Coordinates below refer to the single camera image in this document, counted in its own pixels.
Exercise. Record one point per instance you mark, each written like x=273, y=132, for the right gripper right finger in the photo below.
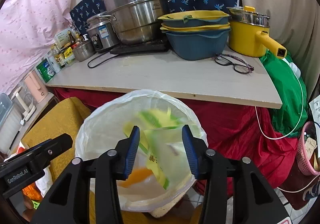
x=254, y=200

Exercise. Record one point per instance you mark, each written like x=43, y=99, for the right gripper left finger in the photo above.
x=67, y=201

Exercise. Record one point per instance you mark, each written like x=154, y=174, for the orange printed plastic bag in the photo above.
x=32, y=192

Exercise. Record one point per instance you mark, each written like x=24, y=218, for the yellow green snack wrapper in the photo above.
x=161, y=142

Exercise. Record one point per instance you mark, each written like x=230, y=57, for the white dish rack box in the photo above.
x=10, y=123

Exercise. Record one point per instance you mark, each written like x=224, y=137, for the pink plastic basket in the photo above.
x=308, y=149

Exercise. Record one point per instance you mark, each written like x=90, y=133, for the red velvet cloth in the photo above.
x=236, y=131

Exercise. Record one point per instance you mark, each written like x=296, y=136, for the yellow paisley tablecloth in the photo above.
x=66, y=117

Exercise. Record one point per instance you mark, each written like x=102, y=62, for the white glass kettle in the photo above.
x=29, y=110

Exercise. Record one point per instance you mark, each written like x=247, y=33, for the pink electric kettle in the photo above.
x=36, y=87

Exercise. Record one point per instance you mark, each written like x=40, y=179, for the green white canister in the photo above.
x=45, y=70

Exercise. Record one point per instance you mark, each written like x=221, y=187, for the yellow seasoning packet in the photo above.
x=68, y=54

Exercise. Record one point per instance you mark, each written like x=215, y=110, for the small steel lidded pot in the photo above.
x=83, y=51

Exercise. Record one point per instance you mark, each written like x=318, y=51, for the black eyeglasses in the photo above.
x=238, y=64

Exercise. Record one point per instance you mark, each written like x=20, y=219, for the pink dotted curtain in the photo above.
x=28, y=28

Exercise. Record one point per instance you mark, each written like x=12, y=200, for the steel rice cooker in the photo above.
x=101, y=32

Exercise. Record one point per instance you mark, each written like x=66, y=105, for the yellow electric pot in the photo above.
x=250, y=33

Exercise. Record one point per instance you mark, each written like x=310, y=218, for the blue yellow stacked basins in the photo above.
x=196, y=35

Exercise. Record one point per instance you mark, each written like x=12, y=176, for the black induction cooktop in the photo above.
x=146, y=47

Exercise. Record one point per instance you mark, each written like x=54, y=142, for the large steel steamer pot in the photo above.
x=136, y=20

